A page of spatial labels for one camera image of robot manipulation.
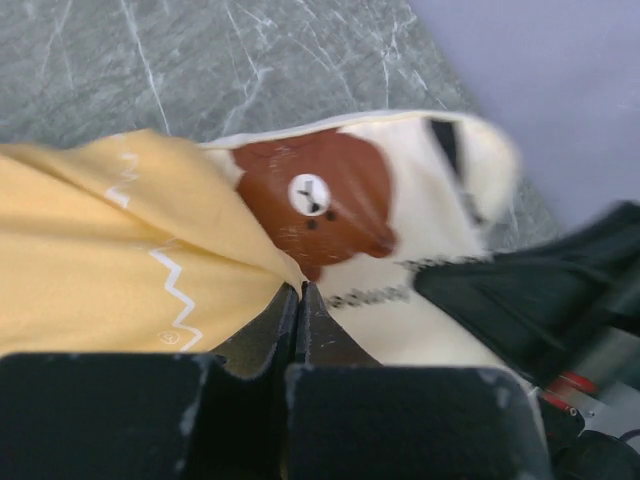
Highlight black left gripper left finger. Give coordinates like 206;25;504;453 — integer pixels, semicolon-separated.
1;286;299;479

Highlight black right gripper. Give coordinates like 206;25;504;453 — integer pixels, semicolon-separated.
413;201;639;479

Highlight cream pillow with bear print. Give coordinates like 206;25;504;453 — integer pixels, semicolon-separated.
199;109;551;451

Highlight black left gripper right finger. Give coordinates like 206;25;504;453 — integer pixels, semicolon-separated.
285;284;553;480

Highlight blue and yellow pillowcase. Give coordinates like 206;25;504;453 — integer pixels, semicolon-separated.
1;130;303;354

